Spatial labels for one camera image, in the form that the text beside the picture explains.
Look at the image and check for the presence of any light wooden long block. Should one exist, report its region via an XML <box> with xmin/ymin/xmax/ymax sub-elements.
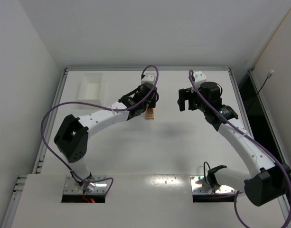
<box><xmin>145</xmin><ymin>112</ymin><xmax>153</xmax><ymax>120</ymax></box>

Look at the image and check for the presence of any red-brown wooden arch block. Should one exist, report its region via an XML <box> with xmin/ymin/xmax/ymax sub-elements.
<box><xmin>147</xmin><ymin>108</ymin><xmax>153</xmax><ymax>114</ymax></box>

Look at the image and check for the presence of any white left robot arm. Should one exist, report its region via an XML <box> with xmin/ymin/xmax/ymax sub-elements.
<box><xmin>54</xmin><ymin>82</ymin><xmax>159</xmax><ymax>186</ymax></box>

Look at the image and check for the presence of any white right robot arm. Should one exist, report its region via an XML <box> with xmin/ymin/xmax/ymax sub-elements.
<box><xmin>178</xmin><ymin>82</ymin><xmax>291</xmax><ymax>207</ymax></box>

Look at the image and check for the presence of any white plastic tray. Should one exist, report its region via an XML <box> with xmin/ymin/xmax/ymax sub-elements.
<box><xmin>77</xmin><ymin>73</ymin><xmax>105</xmax><ymax>106</ymax></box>

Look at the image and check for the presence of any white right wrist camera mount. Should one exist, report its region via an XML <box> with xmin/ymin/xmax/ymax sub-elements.
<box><xmin>193</xmin><ymin>71</ymin><xmax>207</xmax><ymax>85</ymax></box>

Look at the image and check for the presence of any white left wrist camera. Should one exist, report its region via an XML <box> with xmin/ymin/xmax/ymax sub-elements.
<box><xmin>141</xmin><ymin>74</ymin><xmax>156</xmax><ymax>85</ymax></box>

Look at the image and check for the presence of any aluminium table edge rail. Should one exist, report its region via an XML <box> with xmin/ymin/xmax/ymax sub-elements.
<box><xmin>229</xmin><ymin>67</ymin><xmax>263</xmax><ymax>174</ymax></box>

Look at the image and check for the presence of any black wall cable with plug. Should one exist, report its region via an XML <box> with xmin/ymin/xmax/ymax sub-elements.
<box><xmin>244</xmin><ymin>69</ymin><xmax>275</xmax><ymax>114</ymax></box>

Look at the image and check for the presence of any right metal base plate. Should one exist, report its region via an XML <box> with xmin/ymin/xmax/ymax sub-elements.
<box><xmin>190</xmin><ymin>175</ymin><xmax>237</xmax><ymax>196</ymax></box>

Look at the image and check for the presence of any metal base plate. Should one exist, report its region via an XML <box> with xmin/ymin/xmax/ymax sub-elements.
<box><xmin>190</xmin><ymin>175</ymin><xmax>237</xmax><ymax>196</ymax></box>
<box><xmin>63</xmin><ymin>176</ymin><xmax>107</xmax><ymax>196</ymax></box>

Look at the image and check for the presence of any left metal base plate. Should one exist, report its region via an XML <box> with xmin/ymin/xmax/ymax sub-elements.
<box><xmin>63</xmin><ymin>176</ymin><xmax>107</xmax><ymax>196</ymax></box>

